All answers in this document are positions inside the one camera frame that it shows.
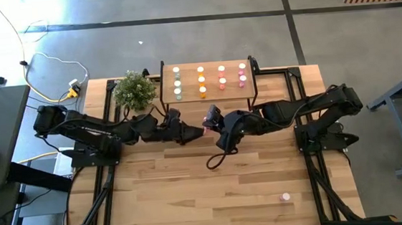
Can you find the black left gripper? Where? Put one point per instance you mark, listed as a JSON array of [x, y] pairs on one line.
[[172, 134]]

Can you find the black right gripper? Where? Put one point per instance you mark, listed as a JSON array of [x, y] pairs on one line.
[[233, 129]]

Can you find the salmon red pill bottle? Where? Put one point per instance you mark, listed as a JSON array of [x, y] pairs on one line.
[[206, 129], [222, 81], [221, 68]]

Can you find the orange pill bottle white cap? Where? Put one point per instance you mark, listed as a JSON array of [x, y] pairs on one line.
[[200, 69], [203, 89], [201, 79]]

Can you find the lilac pink pill bottle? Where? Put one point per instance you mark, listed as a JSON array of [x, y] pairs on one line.
[[242, 66], [242, 78]]

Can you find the small bottles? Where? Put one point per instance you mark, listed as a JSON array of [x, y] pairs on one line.
[[285, 196]]

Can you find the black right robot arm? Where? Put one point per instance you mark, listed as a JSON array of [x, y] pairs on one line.
[[294, 108]]

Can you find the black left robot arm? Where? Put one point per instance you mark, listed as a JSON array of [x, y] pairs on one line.
[[87, 130]]

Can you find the potted green plant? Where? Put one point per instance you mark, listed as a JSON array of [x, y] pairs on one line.
[[134, 90]]

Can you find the yellow white power plug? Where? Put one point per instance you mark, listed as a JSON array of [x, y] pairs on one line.
[[74, 87]]

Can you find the black desk leg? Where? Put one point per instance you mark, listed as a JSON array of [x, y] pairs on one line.
[[37, 177]]

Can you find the grey desk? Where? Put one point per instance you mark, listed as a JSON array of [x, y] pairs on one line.
[[0, 124]]

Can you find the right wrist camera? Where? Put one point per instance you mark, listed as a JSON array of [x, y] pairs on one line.
[[215, 114]]

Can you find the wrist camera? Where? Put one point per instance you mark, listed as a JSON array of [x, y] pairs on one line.
[[173, 117], [215, 114]]

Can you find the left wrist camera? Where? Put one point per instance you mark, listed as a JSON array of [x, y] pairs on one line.
[[173, 117]]

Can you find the wooden shelf black metal frame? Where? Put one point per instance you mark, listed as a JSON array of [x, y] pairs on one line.
[[192, 95]]

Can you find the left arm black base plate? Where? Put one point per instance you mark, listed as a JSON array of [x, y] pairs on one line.
[[83, 163]]

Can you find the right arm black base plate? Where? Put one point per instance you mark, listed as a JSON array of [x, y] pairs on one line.
[[348, 139]]

